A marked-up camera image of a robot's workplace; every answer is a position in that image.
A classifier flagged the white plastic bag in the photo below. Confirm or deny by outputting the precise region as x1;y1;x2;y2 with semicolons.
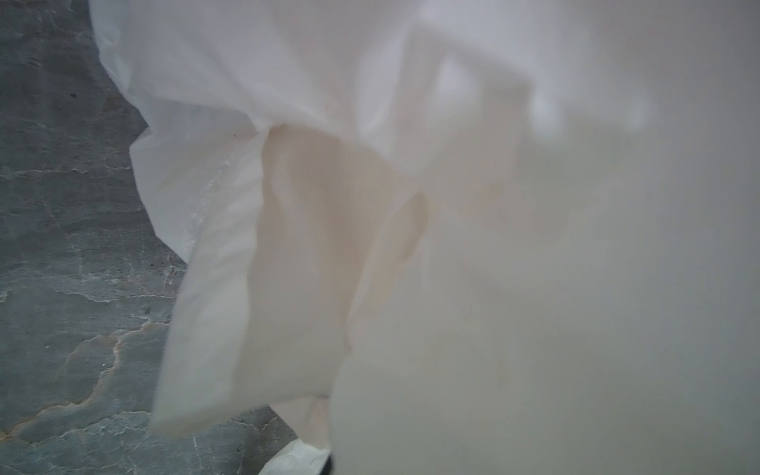
89;1;759;474

